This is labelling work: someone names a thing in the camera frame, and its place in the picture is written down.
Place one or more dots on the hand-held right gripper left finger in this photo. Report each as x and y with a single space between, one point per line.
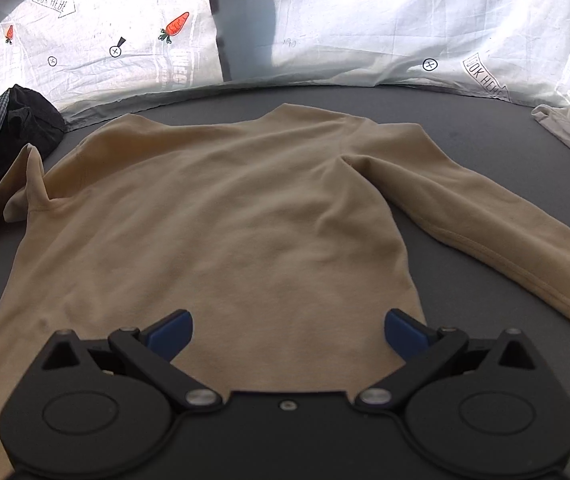
171 334

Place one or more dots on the pile of dark clothes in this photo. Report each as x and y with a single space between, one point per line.
5 135

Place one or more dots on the white carrot-print sheet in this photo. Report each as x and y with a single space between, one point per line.
365 25

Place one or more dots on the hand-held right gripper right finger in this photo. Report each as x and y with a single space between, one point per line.
406 336

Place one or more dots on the beige long-sleeve sweater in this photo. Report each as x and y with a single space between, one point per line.
245 230

